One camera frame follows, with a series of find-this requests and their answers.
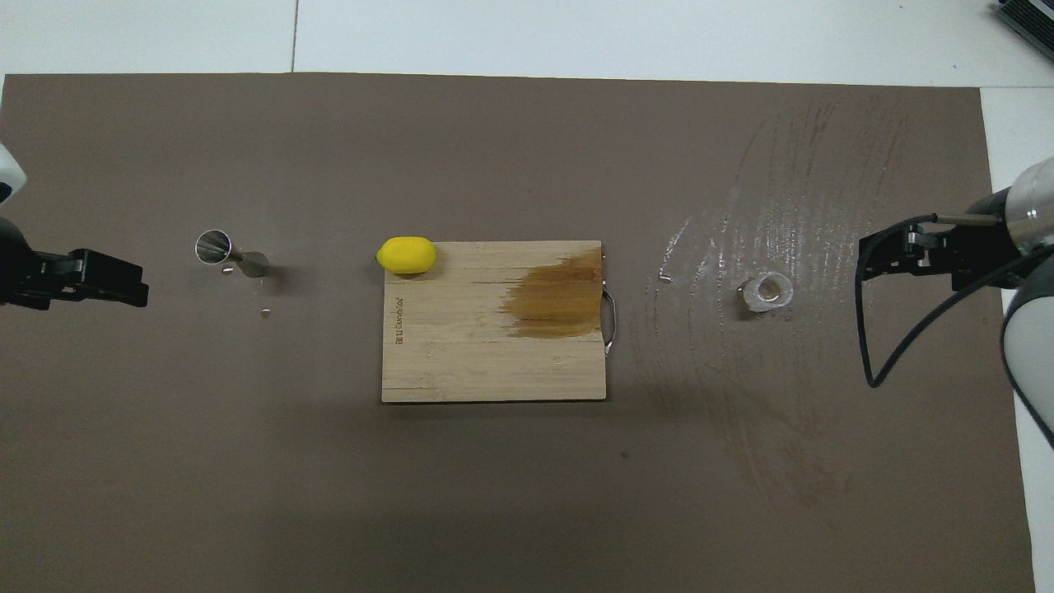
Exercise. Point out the yellow lemon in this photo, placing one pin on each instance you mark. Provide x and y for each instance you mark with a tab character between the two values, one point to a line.
407	254

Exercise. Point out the steel double jigger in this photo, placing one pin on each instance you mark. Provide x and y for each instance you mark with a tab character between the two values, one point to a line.
232	254

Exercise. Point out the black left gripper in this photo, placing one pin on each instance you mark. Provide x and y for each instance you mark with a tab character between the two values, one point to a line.
20	276

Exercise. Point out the bamboo cutting board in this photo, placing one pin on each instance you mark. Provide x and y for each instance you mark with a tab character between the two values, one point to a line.
461	329

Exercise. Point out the small clear glass cup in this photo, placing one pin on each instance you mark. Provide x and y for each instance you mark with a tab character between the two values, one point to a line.
767	291

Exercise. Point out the grey ribbed device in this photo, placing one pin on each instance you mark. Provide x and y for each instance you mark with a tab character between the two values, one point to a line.
1029	15

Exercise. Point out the brown table mat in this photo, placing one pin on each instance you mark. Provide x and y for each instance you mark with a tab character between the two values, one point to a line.
494	494

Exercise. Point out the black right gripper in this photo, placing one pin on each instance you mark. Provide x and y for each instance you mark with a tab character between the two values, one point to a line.
976	247

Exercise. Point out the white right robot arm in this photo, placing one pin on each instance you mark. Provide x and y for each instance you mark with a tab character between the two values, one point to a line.
1029	329

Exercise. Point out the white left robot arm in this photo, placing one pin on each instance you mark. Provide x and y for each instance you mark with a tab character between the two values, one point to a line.
6	175

